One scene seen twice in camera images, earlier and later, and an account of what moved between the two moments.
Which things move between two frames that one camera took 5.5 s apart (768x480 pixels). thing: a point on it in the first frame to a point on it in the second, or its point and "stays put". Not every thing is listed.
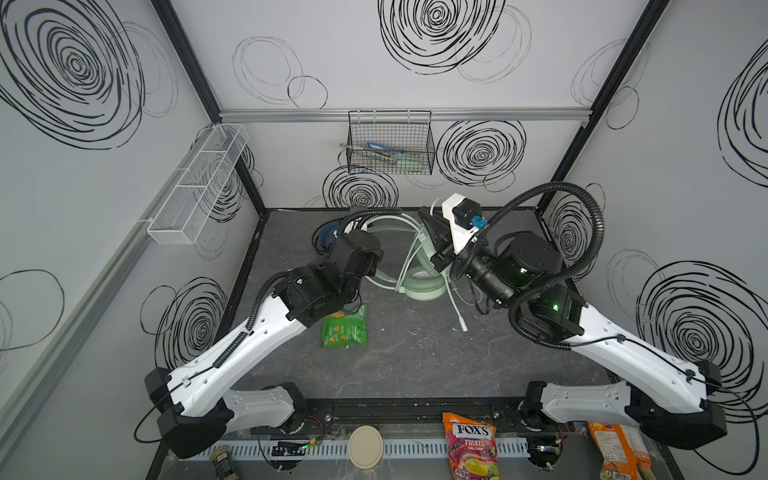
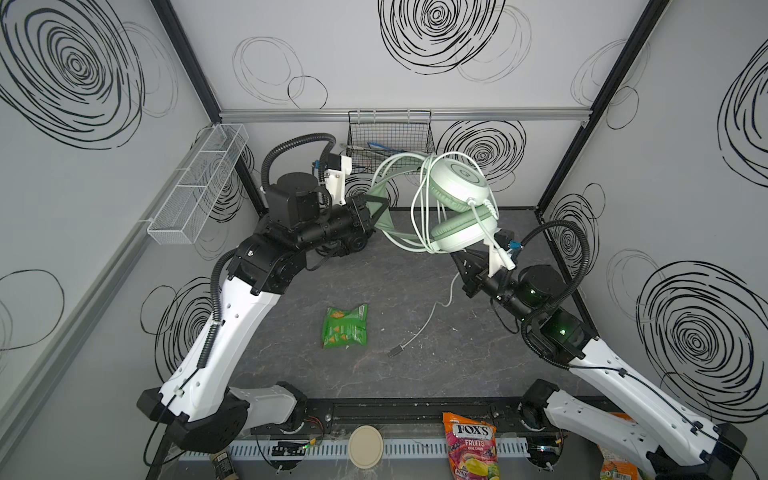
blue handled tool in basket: (382, 147) stays put
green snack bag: (344, 330) stays put
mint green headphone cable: (444, 280) to (422, 201)
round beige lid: (365, 447) stays put
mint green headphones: (409, 263) to (463, 218)
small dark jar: (222, 463) stays put
